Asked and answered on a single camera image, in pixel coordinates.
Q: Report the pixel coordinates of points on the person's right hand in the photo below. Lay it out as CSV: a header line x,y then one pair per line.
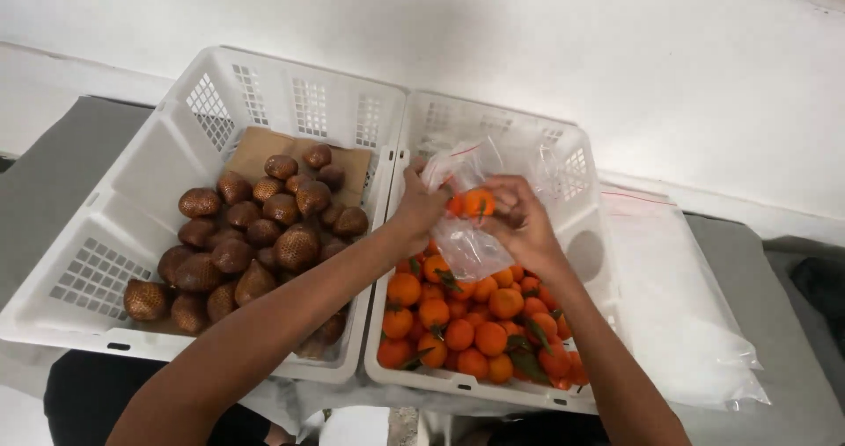
x,y
528,225

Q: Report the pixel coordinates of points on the person's left hand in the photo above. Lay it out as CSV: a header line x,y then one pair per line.
x,y
416,208

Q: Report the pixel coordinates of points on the person's right fingers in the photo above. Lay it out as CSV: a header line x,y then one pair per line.
x,y
505,201

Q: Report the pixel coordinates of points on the person's left fingers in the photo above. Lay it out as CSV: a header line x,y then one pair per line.
x,y
422,172

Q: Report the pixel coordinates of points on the small orange mandarin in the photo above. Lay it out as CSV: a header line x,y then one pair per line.
x,y
478,203

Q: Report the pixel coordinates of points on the clear plastic zip bag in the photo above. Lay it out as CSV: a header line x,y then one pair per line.
x,y
472,205

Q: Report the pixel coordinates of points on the pile of orange mandarins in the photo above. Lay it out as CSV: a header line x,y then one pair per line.
x,y
475,327

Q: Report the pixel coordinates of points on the brown cardboard sheet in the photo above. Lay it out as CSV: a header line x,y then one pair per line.
x,y
264,152

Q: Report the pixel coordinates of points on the pile of brown snake fruits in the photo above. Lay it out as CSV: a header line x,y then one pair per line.
x,y
257,241

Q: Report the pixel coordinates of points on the stack of clear plastic bags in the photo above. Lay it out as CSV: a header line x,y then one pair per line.
x,y
673,301

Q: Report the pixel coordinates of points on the white plastic crate with cardboard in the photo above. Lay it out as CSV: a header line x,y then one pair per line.
x,y
165,188

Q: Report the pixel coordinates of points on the person's black trousers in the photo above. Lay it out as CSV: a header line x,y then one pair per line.
x,y
86,400

